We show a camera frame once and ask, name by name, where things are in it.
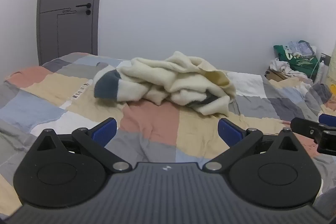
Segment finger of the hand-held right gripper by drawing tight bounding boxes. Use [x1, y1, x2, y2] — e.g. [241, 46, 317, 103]
[319, 113, 336, 125]
[290, 117, 336, 155]

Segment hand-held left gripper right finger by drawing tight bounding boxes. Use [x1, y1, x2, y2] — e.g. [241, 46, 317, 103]
[205, 118, 306, 172]

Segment white crumpled clothes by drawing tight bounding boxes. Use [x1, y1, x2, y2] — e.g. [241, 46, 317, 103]
[269, 57, 306, 78]

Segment grey cloth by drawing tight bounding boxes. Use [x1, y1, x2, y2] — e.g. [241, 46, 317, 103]
[312, 83, 333, 109]

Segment cream striped knit sweater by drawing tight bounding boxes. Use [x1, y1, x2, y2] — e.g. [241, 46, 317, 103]
[94, 51, 236, 118]

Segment patchwork bed cover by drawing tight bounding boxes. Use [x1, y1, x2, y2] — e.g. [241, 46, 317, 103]
[0, 52, 336, 219]

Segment cream cloth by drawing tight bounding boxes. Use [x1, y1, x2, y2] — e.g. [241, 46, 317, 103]
[325, 43, 336, 88]

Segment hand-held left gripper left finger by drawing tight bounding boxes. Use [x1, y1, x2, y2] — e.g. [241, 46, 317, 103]
[35, 118, 132, 173]

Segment cardboard box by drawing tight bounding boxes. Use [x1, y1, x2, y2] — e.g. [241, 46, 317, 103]
[264, 67, 290, 82]

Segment clear plastic bag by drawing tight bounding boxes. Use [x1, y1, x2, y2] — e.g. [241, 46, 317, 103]
[287, 40, 317, 58]

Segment green printed bag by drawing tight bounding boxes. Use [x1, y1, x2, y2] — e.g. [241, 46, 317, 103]
[273, 42, 320, 81]

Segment white bottle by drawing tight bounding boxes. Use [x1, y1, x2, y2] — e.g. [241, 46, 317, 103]
[314, 61, 326, 84]

